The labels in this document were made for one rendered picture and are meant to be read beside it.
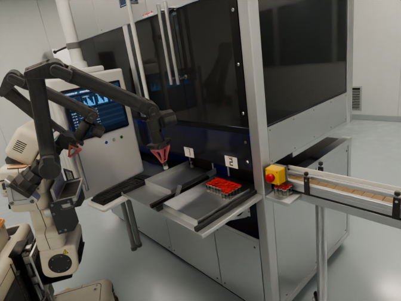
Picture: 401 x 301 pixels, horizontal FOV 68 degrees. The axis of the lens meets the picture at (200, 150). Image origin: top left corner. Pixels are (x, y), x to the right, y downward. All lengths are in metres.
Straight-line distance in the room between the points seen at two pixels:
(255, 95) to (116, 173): 1.15
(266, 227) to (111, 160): 1.09
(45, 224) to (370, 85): 5.45
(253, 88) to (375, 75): 4.76
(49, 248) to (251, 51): 1.27
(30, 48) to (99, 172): 4.80
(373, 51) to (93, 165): 5.01
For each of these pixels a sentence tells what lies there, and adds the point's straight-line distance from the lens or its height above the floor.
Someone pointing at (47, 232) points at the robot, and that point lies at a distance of 1.57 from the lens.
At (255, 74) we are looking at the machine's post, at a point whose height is 1.45.
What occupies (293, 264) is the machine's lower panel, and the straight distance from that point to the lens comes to 1.93.
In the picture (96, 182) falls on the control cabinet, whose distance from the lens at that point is 2.02.
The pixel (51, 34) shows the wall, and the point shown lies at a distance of 6.72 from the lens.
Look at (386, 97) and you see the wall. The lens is 5.98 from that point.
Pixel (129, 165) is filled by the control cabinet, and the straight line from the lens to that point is 2.14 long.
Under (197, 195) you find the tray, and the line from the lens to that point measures 1.54.
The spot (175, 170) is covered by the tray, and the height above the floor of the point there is 0.89.
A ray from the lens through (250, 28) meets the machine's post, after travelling 1.30.
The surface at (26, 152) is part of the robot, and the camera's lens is 1.44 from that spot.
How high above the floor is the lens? 1.57
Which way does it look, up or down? 18 degrees down
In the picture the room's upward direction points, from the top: 9 degrees counter-clockwise
